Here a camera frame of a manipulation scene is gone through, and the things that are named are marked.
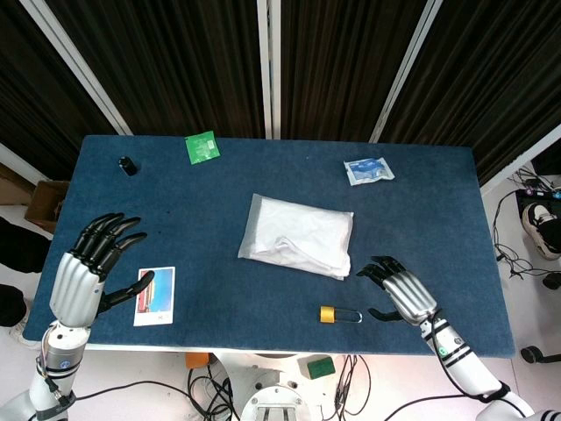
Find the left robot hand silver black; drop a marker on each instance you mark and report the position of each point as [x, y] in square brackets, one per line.
[74, 280]

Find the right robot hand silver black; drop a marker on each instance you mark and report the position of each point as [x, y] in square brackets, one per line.
[409, 294]

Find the white clothes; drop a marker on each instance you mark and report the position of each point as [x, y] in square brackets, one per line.
[307, 237]

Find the translucent plastic bag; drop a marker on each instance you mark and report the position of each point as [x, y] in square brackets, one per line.
[248, 239]

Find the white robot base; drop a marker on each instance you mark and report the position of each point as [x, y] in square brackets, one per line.
[276, 390]

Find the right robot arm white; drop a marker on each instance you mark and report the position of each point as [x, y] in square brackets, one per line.
[460, 355]

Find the person black trouser leg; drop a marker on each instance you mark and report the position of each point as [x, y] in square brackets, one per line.
[17, 250]

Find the white shoe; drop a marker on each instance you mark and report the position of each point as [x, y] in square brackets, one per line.
[22, 335]

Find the brown cardboard box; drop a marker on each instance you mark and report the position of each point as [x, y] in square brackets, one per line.
[46, 204]

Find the brass padlock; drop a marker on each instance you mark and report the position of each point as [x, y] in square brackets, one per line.
[328, 314]

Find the photo postcard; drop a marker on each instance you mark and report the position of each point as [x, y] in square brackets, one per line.
[158, 302]

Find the green topped block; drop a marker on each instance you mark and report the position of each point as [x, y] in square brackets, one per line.
[319, 367]

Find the small black cylinder bottle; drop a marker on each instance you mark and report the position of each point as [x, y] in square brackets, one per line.
[128, 166]

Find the blue white wipes packet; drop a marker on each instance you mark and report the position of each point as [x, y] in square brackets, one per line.
[367, 171]

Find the black chair caster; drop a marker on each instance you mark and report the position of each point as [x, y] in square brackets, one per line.
[552, 280]
[531, 353]

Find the orange block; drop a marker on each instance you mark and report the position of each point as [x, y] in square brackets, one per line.
[196, 359]

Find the black white sneaker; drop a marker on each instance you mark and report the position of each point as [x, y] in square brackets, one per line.
[543, 228]

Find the blue carpet table cover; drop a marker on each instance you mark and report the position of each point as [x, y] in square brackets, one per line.
[263, 184]

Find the green foil packet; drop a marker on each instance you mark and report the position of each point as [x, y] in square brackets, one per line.
[201, 147]

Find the white partition post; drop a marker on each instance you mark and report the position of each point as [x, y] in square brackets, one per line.
[405, 70]
[521, 162]
[79, 66]
[268, 66]

